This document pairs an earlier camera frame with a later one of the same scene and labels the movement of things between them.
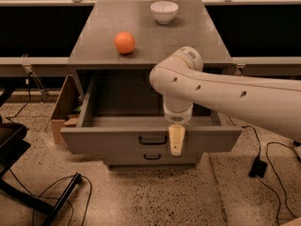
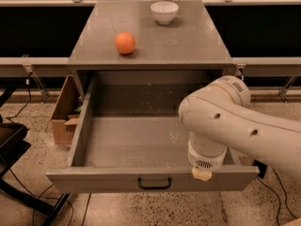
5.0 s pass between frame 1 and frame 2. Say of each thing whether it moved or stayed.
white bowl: stayed
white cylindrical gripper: moved
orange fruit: stayed
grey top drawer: moved
